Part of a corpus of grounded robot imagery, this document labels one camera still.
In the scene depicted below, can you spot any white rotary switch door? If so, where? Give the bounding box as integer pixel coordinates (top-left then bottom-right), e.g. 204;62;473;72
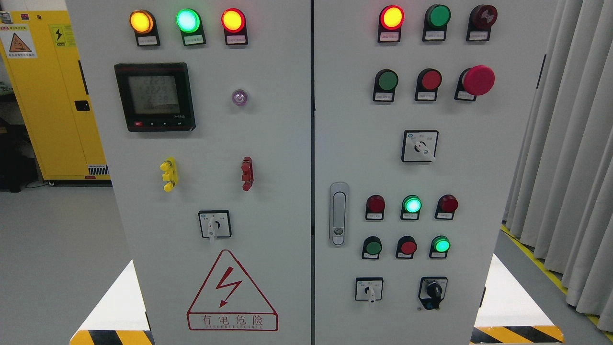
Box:
198;210;232;243

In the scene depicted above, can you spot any dark red indicator middle left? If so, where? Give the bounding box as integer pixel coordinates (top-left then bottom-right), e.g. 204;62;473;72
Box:
365;195;386;221

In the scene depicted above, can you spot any dark red indicator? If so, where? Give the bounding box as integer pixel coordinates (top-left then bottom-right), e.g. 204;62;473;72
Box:
365;195;386;221
435;194;459;220

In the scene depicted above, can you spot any small clear indicator lamp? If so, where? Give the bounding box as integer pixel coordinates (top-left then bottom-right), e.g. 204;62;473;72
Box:
231;88;248;107

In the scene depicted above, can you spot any green lit indicator middle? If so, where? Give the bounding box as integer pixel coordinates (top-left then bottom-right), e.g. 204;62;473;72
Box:
400;195;422;221

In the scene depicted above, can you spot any green lit indicator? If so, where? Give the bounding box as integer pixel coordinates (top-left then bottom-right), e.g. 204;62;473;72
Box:
175;8;206;46
400;195;422;221

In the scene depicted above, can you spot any grey left cabinet door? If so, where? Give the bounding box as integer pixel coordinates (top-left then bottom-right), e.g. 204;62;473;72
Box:
66;0;311;345

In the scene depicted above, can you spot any grey cabinet door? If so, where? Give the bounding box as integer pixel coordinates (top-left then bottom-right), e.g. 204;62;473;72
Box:
314;0;558;345
66;0;311;345

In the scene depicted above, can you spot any green push button upper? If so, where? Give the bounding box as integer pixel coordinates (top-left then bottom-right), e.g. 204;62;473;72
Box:
372;69;398;103

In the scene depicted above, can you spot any red push button lower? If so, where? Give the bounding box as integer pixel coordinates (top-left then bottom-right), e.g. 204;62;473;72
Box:
396;236;418;259

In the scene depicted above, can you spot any red push button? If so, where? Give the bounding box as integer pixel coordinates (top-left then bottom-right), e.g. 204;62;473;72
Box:
414;68;442;101
396;236;418;259

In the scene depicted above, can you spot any grey right cabinet door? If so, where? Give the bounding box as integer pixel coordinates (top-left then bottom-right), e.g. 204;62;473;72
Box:
314;0;558;345

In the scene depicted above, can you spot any dark red indicator middle right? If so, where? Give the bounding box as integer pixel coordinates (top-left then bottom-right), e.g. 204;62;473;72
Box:
435;194;459;220

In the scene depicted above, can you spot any green lit push button lower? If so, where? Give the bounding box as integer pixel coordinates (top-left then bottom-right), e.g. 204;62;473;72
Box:
429;235;451;259

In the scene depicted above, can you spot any red electrical hazard sticker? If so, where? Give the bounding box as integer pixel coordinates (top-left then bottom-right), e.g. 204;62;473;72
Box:
186;249;279;332

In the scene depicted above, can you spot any red push button upper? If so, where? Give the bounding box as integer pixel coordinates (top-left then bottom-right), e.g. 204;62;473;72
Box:
414;68;442;101

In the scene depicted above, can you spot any black digital power meter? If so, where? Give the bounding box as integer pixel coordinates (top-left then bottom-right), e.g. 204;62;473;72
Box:
114;62;196;132

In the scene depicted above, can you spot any red lit indicator left door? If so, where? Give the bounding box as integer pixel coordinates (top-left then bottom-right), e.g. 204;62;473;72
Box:
221;7;248;46

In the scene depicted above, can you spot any red lit indicator door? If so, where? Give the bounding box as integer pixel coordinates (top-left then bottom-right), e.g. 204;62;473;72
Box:
377;5;405;43
221;7;248;46

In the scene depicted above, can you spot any red lit indicator right door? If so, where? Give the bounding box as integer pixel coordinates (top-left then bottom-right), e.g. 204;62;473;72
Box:
377;5;405;43

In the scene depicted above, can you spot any green lit indicator top left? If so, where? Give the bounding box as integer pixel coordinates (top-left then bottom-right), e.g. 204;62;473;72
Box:
175;8;206;46

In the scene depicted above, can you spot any red mushroom emergency stop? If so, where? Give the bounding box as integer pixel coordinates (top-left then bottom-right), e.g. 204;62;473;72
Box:
454;65;496;101

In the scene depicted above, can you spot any green unlit indicator top right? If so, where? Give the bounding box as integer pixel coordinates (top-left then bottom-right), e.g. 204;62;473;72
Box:
422;4;451;42

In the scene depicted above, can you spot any amber indicator light top left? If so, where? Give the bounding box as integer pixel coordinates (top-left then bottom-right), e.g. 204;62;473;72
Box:
129;10;160;46

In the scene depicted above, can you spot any dark red buzzer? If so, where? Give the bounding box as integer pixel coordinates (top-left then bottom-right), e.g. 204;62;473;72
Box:
466;4;499;42

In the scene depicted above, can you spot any right striped cabinet base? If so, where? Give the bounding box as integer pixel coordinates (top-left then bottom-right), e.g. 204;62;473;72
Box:
469;255;565;345

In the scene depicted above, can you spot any striped cabinet base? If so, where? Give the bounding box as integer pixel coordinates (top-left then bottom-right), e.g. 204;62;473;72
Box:
69;259;155;345
469;255;565;345

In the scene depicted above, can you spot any grey curtain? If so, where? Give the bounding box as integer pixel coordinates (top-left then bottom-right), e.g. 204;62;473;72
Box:
503;0;613;332

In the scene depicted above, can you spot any left striped cabinet base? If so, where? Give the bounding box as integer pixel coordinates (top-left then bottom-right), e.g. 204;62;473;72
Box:
69;259;155;345

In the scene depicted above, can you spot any yellow safety cabinet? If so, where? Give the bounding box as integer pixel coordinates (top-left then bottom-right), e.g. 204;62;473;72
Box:
1;11;110;181

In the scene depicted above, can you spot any silver cabinet door handle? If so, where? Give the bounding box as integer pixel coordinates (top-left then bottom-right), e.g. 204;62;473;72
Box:
329;183;350;246

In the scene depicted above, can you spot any white rotary switch upper right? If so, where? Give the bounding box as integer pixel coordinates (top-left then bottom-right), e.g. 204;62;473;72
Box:
401;130;439;163

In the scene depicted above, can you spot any white rotary switch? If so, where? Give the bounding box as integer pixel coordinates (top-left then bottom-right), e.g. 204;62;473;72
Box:
401;130;439;163
355;277;385;303

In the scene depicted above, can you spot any white rotary switch lower right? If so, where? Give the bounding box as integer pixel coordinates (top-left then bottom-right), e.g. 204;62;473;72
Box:
355;277;385;303

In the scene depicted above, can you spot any black selector knob switch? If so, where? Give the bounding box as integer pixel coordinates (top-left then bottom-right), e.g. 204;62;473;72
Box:
418;276;448;310

